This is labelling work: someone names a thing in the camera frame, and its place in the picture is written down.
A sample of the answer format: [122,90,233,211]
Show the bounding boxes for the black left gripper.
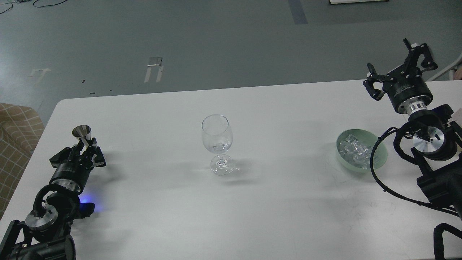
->
[48,138,106,194]

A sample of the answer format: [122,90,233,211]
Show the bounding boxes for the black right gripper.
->
[363,38,439,114]

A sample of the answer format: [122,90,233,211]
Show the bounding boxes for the steel double jigger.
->
[71,125,93,147]

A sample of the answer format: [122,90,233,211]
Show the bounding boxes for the clear ice cubes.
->
[337,134,372,169]

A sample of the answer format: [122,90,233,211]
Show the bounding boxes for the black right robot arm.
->
[363,39,462,217]

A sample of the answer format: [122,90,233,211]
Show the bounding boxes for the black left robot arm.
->
[1,138,106,260]

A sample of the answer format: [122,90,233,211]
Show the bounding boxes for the clear wine glass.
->
[201,114,235,176]

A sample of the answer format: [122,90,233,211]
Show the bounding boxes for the beige checkered sofa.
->
[0,103,45,217]

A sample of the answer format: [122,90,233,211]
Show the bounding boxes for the green bowl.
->
[335,129,388,173]

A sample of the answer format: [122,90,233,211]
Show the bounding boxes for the white board on floor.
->
[328,0,388,5]

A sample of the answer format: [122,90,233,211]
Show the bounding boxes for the white chair frame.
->
[427,54,462,81]

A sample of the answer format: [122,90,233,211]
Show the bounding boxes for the black floor cables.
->
[0,0,68,14]

